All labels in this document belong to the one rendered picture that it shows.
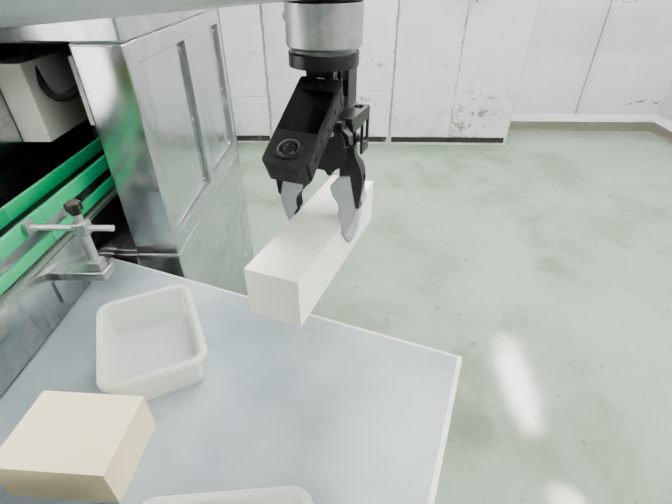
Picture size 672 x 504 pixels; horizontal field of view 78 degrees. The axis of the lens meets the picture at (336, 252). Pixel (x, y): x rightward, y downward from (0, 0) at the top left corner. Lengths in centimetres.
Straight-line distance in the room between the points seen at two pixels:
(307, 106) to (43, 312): 74
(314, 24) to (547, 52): 413
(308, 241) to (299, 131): 13
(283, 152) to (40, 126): 95
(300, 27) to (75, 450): 60
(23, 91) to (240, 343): 78
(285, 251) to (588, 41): 431
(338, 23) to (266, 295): 27
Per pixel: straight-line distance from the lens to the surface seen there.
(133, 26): 102
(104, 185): 121
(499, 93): 394
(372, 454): 71
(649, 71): 498
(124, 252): 121
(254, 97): 382
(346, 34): 43
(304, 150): 38
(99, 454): 70
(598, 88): 480
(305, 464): 71
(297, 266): 43
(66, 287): 105
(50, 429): 76
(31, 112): 127
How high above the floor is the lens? 137
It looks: 35 degrees down
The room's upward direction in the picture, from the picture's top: straight up
